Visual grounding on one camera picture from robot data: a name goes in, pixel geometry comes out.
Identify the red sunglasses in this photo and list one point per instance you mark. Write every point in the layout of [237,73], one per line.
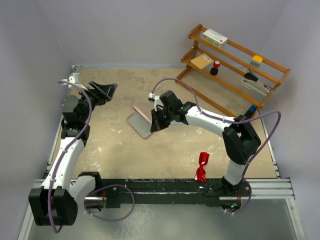
[200,174]

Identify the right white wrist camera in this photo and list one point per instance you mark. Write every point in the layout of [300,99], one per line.
[155,99]

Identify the aluminium frame rail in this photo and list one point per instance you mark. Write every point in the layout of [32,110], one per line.
[272,188]

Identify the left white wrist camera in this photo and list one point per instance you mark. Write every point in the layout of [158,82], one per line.
[74,78]

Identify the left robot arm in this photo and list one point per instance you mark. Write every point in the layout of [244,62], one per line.
[57,201]

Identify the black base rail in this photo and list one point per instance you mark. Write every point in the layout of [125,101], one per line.
[212,193]

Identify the blue stapler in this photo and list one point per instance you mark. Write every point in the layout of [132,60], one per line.
[251,111]

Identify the blue cleaning cloth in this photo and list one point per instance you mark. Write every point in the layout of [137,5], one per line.
[177,123]

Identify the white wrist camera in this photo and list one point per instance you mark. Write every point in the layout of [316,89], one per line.
[155,99]
[74,78]

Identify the yellow grey sponge block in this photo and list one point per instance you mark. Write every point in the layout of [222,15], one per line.
[256,61]

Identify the white green box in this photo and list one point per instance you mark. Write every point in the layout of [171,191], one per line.
[214,38]

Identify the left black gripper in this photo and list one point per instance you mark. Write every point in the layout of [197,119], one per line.
[101,93]

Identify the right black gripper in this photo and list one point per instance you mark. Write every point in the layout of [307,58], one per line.
[157,124]

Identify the brown envelope packet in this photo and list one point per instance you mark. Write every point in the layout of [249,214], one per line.
[201,61]

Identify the red black stamp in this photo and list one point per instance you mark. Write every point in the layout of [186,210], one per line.
[215,68]

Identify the pink glasses case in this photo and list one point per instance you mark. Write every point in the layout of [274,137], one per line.
[140,122]

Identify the wooden three-tier shelf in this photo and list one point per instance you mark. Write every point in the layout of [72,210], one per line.
[225,91]

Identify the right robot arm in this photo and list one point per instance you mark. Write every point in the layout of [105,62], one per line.
[240,140]

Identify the black stapler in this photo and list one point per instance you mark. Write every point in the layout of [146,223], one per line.
[251,77]

